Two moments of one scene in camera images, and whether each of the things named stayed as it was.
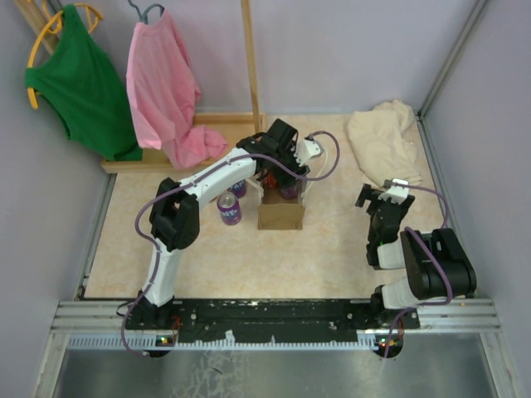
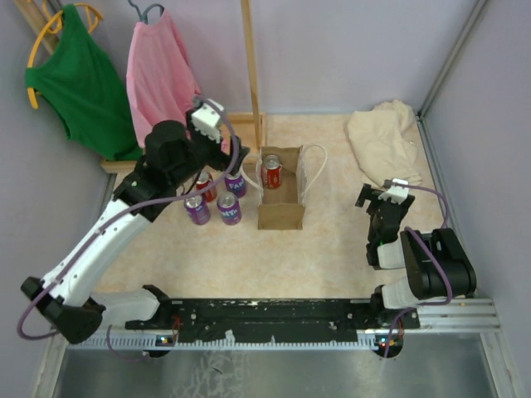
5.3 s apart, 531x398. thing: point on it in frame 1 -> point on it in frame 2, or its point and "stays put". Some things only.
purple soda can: (239, 189) stays put
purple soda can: (228, 205) stays put
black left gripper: (304, 170) -> (221, 158)
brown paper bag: (275, 212) stays put
